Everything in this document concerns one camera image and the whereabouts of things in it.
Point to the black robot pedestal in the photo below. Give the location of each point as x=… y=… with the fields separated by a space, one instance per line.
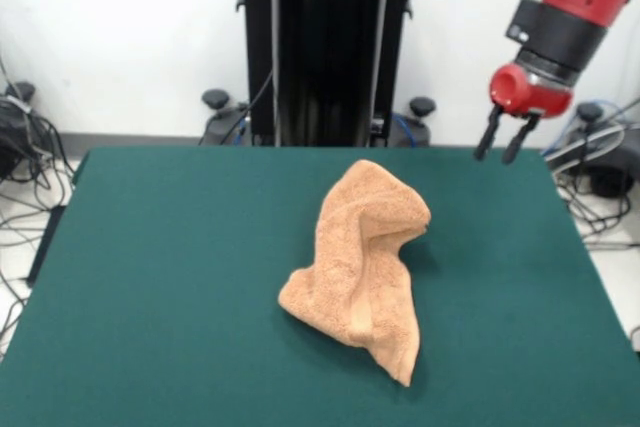
x=325 y=47

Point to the tan terry towel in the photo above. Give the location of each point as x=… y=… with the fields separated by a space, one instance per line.
x=345 y=267

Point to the black round foot knob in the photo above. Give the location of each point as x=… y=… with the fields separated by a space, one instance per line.
x=215 y=98
x=21 y=90
x=423 y=106
x=590 y=111

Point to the dark green tablecloth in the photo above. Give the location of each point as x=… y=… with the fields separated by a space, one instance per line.
x=150 y=272

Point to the dark stand base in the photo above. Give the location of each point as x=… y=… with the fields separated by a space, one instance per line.
x=10 y=142

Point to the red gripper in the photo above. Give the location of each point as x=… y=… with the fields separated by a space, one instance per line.
x=530 y=94

